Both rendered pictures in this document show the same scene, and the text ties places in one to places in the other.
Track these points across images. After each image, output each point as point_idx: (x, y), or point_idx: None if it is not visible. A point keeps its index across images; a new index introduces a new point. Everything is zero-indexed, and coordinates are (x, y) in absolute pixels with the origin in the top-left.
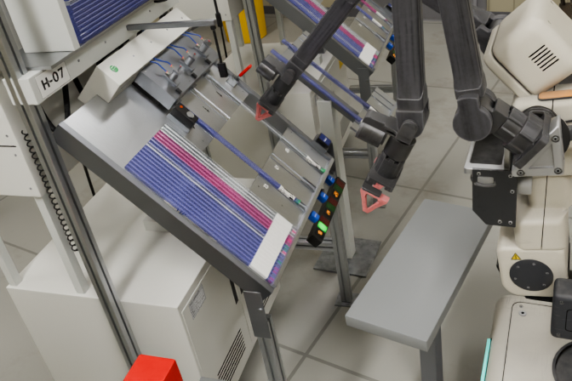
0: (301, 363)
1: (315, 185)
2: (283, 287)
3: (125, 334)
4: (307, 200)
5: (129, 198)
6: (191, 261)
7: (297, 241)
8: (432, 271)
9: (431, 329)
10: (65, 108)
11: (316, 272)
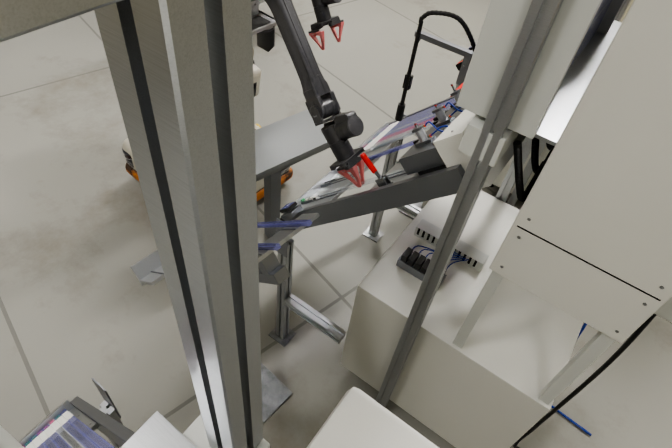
0: (347, 291)
1: (319, 189)
2: (333, 384)
3: None
4: (334, 176)
5: None
6: (439, 207)
7: (321, 314)
8: (275, 135)
9: (304, 111)
10: None
11: (292, 387)
